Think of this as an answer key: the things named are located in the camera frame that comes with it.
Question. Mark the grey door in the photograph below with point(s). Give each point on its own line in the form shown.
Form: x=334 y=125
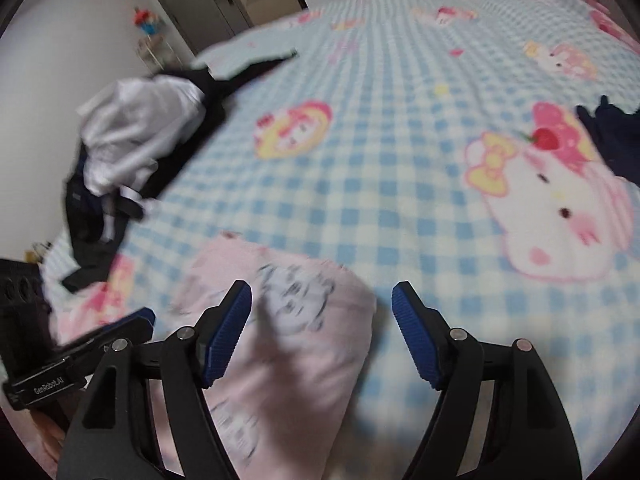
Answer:
x=195 y=5

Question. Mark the blue checked cartoon blanket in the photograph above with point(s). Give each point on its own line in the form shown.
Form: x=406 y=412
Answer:
x=375 y=185

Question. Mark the white garment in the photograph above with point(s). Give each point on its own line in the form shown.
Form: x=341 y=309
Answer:
x=140 y=120

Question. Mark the red and blue toy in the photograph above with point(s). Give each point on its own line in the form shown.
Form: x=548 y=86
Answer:
x=146 y=19

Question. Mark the white shelf rack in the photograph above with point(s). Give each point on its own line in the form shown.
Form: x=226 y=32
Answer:
x=152 y=52

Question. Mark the navy garment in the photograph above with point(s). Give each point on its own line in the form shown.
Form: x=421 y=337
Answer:
x=620 y=145

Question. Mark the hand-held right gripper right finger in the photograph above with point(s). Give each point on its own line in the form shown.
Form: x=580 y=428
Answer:
x=417 y=335

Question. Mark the pink printed pajama pants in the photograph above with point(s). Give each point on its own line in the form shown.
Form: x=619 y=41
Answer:
x=300 y=360

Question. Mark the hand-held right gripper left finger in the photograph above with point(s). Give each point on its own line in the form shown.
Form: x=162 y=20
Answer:
x=227 y=335

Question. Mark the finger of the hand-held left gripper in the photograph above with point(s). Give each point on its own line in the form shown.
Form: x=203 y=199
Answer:
x=100 y=340
x=137 y=316

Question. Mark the black garment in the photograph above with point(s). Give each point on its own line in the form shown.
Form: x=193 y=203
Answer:
x=90 y=250

